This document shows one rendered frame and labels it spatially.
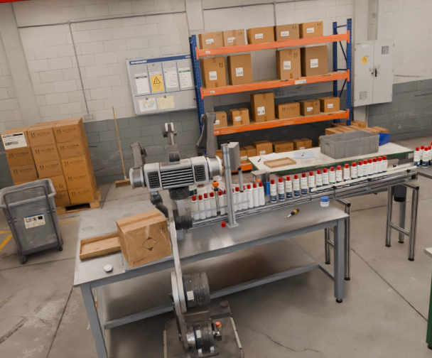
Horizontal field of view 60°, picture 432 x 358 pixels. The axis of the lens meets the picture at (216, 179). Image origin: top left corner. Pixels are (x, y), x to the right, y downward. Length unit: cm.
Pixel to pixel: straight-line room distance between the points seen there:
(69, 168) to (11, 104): 209
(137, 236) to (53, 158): 381
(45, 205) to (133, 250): 245
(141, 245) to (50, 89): 535
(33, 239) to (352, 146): 398
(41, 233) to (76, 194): 147
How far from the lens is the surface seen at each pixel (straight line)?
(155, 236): 260
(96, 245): 312
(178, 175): 236
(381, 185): 383
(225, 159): 284
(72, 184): 627
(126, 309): 338
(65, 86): 751
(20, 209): 487
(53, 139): 613
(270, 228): 295
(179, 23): 736
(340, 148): 472
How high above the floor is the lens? 214
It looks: 18 degrees down
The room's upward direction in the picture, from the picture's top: 6 degrees counter-clockwise
